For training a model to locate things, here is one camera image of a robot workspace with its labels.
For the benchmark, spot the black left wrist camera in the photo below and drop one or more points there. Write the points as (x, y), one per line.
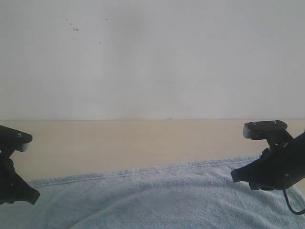
(13, 139)

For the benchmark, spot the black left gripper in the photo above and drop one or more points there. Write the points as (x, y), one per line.
(10, 183)

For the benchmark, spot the light blue fluffy towel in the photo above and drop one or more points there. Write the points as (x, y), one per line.
(190, 195)

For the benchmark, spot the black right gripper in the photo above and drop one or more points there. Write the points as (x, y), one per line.
(277, 168)

